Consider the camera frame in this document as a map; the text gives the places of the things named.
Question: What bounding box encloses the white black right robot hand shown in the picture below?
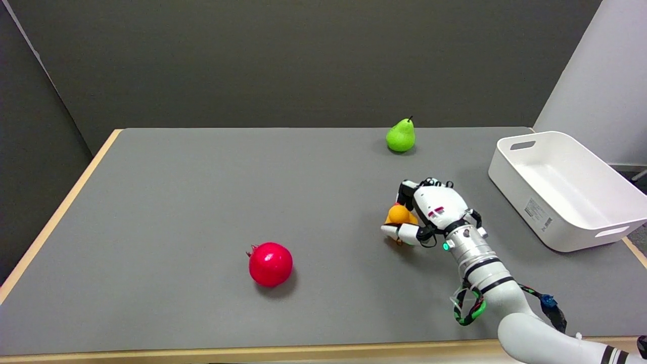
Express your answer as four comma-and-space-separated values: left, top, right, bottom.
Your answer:
381, 177, 489, 248

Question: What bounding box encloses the yellow rubber duck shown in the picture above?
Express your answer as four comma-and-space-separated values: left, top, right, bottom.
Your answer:
384, 204, 419, 245

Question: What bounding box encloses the green pear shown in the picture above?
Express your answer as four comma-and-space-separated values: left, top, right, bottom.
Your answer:
386, 116, 417, 153

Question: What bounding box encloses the white plastic bin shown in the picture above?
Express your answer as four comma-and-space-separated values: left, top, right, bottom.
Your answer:
488, 131, 647, 252

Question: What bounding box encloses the red pomegranate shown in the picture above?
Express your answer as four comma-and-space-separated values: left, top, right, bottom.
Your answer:
246, 242, 294, 288

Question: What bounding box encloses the black green robot cable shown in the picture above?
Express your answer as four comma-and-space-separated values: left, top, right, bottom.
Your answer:
453, 284, 487, 327

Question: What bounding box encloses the black cable with blue connector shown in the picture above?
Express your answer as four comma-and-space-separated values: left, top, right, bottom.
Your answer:
518, 284, 569, 334

